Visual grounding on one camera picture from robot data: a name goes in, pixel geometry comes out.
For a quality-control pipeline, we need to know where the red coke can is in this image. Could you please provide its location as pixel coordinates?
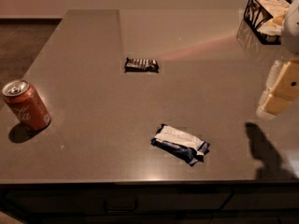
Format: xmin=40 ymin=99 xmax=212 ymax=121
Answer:
xmin=2 ymin=79 xmax=50 ymax=131

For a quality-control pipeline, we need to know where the blue white snack packet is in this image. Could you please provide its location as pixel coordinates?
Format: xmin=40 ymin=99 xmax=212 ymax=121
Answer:
xmin=151 ymin=124 xmax=210 ymax=166

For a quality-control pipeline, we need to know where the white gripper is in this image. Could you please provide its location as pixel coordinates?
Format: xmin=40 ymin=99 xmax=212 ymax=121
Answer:
xmin=256 ymin=0 xmax=299 ymax=119

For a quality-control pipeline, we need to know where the black snack bar wrapper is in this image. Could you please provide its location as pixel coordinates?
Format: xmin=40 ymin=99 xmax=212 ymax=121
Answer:
xmin=124 ymin=57 xmax=159 ymax=73

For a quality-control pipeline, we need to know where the black wire basket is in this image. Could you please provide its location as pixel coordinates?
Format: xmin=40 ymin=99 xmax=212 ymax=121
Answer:
xmin=244 ymin=0 xmax=292 ymax=45

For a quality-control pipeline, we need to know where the dark drawer handle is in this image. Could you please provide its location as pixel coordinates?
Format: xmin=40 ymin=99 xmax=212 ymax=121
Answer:
xmin=104 ymin=198 xmax=137 ymax=213

